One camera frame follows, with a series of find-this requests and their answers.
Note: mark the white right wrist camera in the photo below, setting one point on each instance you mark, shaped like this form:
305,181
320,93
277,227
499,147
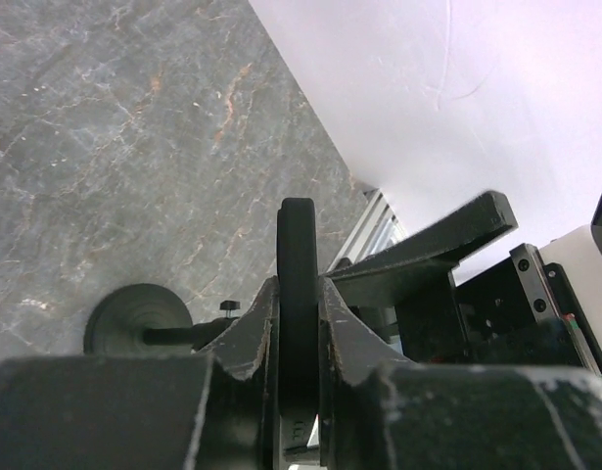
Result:
573,265

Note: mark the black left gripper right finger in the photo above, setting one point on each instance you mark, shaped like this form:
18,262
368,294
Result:
380,410

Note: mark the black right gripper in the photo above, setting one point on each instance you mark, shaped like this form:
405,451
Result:
521,311

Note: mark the black phone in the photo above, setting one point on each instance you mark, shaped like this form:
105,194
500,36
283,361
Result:
297,273

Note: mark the aluminium frame post right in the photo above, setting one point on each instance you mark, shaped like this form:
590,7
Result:
377,229

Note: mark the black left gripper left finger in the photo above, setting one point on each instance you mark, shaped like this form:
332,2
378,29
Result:
210,410

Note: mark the black round-base phone holder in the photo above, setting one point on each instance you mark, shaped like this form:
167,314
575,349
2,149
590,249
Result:
149,319

